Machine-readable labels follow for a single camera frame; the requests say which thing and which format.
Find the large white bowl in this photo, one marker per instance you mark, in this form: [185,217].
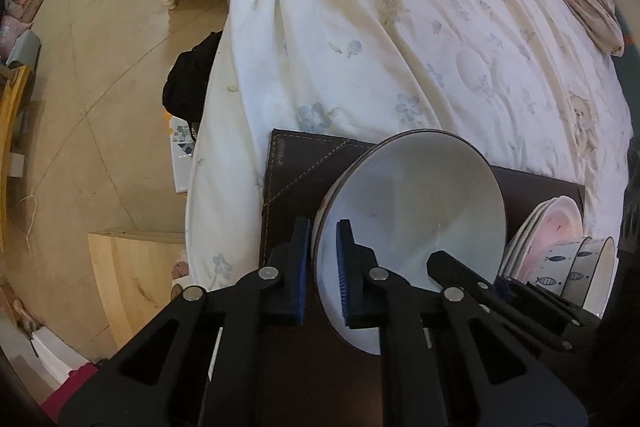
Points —
[425,207]

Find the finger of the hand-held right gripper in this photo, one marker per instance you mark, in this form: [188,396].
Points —
[460,277]
[550,307]

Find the yellow wooden chair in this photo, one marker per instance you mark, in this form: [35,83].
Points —
[10,132]

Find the white floral quilt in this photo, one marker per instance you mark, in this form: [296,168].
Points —
[375,57]

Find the white blue patterned box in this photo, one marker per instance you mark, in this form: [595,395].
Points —
[182,157]

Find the black bag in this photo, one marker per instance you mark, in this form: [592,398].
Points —
[192,77]

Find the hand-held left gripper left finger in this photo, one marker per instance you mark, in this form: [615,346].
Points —
[300,272]

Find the magenta cloth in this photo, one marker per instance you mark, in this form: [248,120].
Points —
[70,389]

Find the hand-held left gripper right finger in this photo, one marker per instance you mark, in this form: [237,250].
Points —
[345,277]

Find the small white printed bowl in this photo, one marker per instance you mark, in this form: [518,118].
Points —
[557,262]
[602,272]

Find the light wooden board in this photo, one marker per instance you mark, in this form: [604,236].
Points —
[130,277]

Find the grey cushion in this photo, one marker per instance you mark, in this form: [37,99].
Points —
[24,49]

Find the dark brown leather mat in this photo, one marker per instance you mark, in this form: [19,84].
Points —
[290,187]

